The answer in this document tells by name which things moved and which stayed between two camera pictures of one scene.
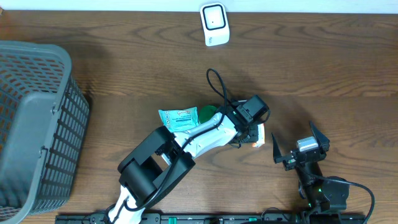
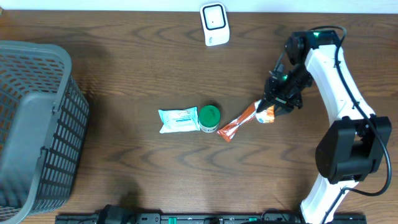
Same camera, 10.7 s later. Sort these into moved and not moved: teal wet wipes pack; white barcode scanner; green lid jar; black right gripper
Moved: black right gripper
Not moved: teal wet wipes pack; green lid jar; white barcode scanner
